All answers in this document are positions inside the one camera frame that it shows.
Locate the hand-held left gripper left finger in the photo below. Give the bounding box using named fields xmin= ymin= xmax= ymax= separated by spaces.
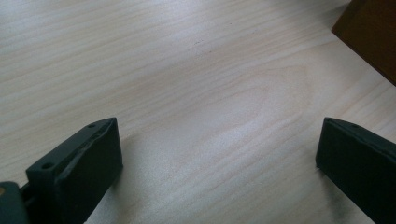
xmin=25 ymin=117 xmax=124 ymax=224

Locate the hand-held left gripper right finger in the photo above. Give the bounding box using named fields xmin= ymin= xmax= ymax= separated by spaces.
xmin=315 ymin=117 xmax=396 ymax=224

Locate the dark brown wooden box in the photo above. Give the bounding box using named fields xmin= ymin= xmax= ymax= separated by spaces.
xmin=331 ymin=0 xmax=396 ymax=87

